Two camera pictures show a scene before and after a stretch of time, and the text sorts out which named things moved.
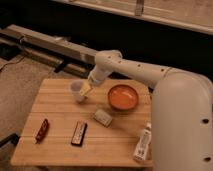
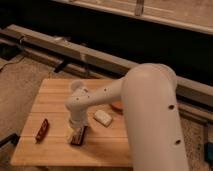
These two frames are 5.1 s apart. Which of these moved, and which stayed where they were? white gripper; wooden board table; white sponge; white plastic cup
Moved: white gripper
Stayed: white sponge; wooden board table; white plastic cup
